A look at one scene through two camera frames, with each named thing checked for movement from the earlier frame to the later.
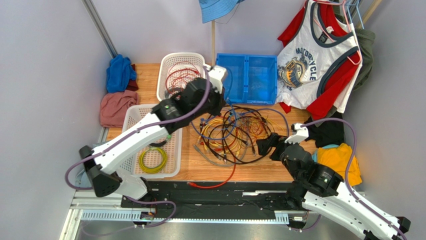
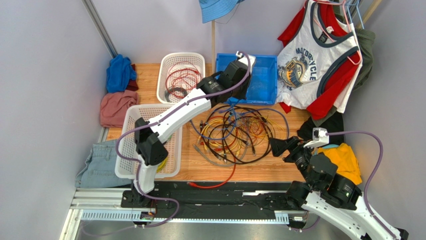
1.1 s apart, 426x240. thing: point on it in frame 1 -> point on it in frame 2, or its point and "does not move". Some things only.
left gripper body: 213,106 -> 240,91
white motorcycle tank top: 306,59 does not move
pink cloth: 113,106 does not move
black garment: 330,133 does not move
